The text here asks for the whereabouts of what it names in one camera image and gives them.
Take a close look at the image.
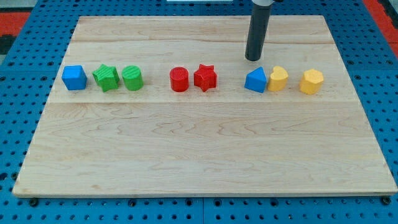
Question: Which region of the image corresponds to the light wooden board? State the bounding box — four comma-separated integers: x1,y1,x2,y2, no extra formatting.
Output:
13,16,397,198

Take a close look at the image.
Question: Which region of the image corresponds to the light grey rod mount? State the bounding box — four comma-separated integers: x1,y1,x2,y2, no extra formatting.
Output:
252,0,274,6

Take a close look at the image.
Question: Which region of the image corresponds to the red cylinder block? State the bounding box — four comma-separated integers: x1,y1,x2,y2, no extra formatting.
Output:
169,67,189,92

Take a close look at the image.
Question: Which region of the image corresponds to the yellow heart block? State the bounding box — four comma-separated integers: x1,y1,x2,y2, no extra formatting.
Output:
267,66,289,91

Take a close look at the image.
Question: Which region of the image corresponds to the green star block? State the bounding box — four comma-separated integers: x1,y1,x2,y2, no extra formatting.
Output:
92,64,119,92

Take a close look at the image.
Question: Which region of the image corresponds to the blue triangle block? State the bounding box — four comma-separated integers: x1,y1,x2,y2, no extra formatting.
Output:
244,67,267,93

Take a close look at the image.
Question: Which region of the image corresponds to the blue cube block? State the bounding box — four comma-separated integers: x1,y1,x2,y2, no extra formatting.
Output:
62,65,87,91

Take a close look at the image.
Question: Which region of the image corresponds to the yellow hexagon block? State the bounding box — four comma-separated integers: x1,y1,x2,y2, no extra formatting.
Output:
299,68,324,95

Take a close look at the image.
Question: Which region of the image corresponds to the green cylinder block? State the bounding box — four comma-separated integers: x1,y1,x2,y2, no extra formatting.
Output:
122,65,144,91

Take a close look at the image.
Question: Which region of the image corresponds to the red star block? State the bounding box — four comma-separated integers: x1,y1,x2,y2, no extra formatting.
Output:
194,64,217,92

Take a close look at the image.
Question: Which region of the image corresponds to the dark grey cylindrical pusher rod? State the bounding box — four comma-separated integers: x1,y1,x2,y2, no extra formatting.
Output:
245,2,273,61

